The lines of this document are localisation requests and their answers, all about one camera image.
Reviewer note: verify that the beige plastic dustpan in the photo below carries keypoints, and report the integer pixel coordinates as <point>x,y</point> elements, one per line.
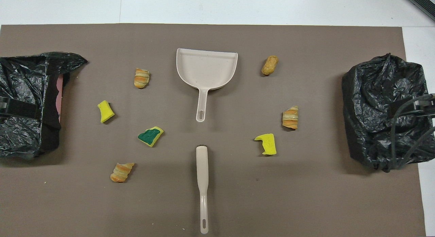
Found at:
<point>205,68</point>

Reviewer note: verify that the beige hand brush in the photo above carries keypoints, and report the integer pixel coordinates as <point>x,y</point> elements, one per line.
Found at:
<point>202,169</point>

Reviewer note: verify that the green and yellow sponge piece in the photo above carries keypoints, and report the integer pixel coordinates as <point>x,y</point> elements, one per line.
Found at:
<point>149,135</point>

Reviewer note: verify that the toy peanut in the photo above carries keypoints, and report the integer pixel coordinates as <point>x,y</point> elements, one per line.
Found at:
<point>270,65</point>

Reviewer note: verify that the toy croissant piece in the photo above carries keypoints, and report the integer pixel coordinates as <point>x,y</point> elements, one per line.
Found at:
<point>290,118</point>
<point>120,172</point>
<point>141,78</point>

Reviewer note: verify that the black trash bag liner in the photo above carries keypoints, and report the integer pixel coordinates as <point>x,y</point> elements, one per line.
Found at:
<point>373,94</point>
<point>23,77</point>

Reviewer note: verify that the pink plastic bin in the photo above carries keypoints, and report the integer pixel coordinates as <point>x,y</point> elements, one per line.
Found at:
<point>60,94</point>

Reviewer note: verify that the brown paper table mat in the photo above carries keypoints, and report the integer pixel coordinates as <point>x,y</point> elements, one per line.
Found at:
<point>238,196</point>

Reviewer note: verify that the grey ribbed device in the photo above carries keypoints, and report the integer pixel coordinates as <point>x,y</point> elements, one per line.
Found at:
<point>424,0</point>

